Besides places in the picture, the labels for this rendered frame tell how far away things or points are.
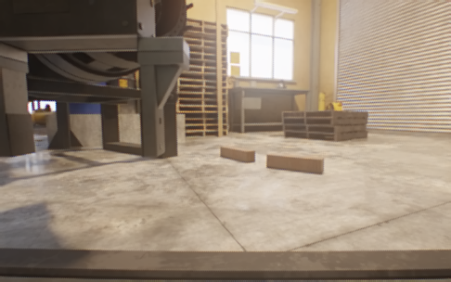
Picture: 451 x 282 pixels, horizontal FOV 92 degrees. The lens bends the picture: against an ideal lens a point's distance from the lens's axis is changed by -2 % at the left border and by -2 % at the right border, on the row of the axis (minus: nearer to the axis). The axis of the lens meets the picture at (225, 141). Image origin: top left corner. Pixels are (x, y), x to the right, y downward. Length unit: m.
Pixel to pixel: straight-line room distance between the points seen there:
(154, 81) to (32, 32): 0.10
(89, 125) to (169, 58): 3.35
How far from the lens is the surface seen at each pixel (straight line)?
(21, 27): 0.26
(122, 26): 0.21
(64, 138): 3.44
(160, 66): 0.22
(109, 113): 3.10
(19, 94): 0.29
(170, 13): 1.11
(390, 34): 6.42
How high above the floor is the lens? 0.39
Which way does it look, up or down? 6 degrees down
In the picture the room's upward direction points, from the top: straight up
